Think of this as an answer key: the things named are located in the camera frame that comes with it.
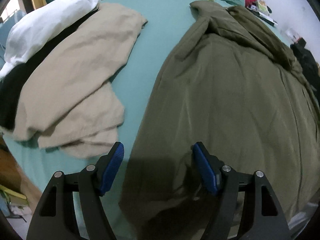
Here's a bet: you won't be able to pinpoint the olive green large garment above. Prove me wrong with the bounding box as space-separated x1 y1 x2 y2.
119 1 319 239

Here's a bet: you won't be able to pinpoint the black clothing beside bed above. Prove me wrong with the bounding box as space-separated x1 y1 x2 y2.
290 37 319 101

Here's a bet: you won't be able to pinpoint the beige folded garment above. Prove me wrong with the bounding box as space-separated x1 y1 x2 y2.
12 2 147 159

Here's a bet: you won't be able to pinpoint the black garment on pile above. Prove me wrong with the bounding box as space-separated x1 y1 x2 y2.
0 8 98 130

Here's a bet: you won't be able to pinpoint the white garment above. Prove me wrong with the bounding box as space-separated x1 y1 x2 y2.
1 0 101 79

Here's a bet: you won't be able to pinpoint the cluttered bedside items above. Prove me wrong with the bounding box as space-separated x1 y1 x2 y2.
247 0 278 27

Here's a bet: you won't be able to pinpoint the teal bed sheet mattress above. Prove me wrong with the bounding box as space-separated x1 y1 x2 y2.
103 0 295 239

